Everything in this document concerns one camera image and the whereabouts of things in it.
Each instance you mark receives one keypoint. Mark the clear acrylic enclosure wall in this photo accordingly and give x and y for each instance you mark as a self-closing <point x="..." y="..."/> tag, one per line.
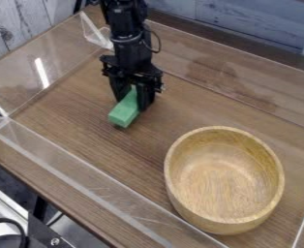
<point x="102" y="173"/>

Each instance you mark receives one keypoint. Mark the black metal bracket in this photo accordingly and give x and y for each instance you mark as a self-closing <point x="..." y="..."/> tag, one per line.
<point x="42" y="236"/>

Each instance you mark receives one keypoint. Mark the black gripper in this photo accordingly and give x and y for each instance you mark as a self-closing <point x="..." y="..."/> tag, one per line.
<point x="130" y="68"/>

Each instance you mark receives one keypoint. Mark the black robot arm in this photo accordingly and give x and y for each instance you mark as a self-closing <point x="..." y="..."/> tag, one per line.
<point x="126" y="17"/>

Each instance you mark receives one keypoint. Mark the brown wooden bowl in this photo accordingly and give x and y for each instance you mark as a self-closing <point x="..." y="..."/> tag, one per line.
<point x="224" y="179"/>

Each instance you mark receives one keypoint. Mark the green rectangular block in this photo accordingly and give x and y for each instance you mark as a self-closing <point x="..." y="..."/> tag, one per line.
<point x="126" y="110"/>

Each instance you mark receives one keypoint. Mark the clear acrylic corner bracket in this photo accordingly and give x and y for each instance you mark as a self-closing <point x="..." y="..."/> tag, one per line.
<point x="95" y="35"/>

